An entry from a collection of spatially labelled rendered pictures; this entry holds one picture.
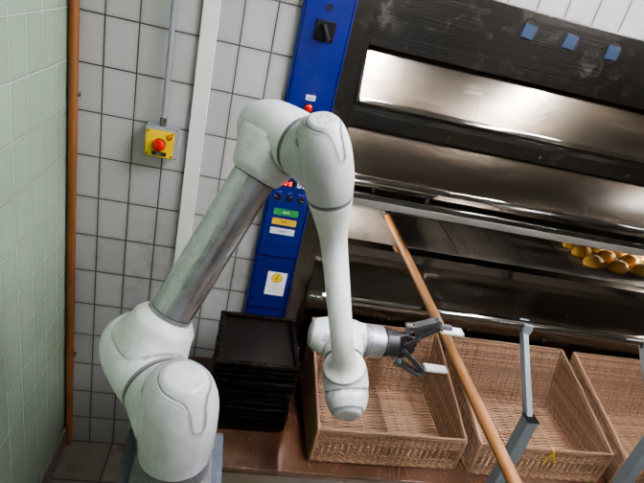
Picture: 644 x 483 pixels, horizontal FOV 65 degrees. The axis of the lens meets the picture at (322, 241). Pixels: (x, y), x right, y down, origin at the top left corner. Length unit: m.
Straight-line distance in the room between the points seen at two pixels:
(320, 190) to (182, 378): 0.46
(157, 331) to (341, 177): 0.52
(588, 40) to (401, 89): 0.64
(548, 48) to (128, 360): 1.58
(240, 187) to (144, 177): 0.80
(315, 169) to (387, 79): 0.83
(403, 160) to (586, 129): 0.66
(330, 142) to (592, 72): 1.25
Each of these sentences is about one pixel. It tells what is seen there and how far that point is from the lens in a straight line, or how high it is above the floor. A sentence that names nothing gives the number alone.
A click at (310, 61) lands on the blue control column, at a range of 1.70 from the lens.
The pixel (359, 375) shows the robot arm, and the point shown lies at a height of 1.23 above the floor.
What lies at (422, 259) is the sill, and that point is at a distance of 2.05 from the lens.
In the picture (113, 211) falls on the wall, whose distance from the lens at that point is 1.95.
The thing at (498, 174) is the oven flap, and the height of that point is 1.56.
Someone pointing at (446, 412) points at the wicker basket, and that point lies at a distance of 2.13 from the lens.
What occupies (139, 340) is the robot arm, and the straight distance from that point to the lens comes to 1.19.
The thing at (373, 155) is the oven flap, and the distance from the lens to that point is 1.83.
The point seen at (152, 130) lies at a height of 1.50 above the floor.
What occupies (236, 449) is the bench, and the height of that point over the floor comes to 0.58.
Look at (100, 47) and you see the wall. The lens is 1.80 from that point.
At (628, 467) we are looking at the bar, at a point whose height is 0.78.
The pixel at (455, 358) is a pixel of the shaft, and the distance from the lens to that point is 1.48.
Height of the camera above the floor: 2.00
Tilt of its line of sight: 25 degrees down
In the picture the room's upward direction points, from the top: 14 degrees clockwise
